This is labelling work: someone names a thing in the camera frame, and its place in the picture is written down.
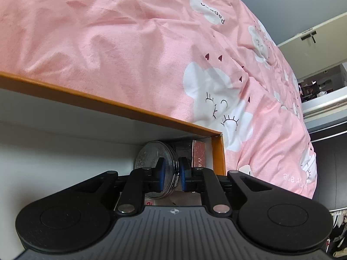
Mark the round metal tin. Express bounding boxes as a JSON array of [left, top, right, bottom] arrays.
[[134, 140, 179, 200]]

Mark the illustrated card box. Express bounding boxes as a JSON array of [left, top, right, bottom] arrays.
[[191, 138, 213, 169]]

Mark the orange cardboard box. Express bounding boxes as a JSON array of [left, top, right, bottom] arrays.
[[1, 72, 226, 259]]

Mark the pink cloud duvet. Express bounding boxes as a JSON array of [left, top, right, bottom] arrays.
[[1, 0, 317, 198]]

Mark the black wardrobe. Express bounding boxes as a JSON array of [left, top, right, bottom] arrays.
[[310, 129, 346, 211]]

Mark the beige door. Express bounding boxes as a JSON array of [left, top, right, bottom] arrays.
[[278, 13, 347, 80]]

